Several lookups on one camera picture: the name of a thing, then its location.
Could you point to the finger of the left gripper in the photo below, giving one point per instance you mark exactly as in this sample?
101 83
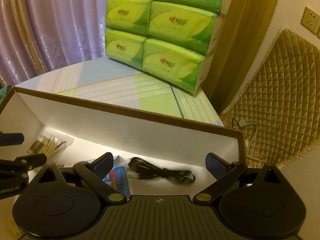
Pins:
10 139
30 162

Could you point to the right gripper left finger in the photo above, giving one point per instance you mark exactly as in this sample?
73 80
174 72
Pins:
93 174

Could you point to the power strip with cables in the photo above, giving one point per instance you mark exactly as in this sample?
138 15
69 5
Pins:
250 130

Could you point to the quilted chair back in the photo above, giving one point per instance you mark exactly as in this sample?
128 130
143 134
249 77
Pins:
282 98

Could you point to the blue floss pick box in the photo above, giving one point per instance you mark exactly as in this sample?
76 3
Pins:
117 179

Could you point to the cotton swab bag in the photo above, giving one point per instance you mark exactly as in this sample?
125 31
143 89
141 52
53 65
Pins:
50 143

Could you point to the purple curtain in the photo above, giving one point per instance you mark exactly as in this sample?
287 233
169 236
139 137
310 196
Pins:
38 36

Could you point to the green wet wipes pack upper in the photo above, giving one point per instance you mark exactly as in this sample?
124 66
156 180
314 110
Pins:
4 91

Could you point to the green tissue pack bundle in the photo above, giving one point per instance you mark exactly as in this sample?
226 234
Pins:
174 40

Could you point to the brown cardboard box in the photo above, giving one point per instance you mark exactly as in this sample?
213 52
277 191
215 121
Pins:
98 128

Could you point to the double wall socket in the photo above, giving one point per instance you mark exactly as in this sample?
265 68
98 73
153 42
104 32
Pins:
311 21

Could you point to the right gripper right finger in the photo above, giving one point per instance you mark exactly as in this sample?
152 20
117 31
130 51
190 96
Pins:
226 175

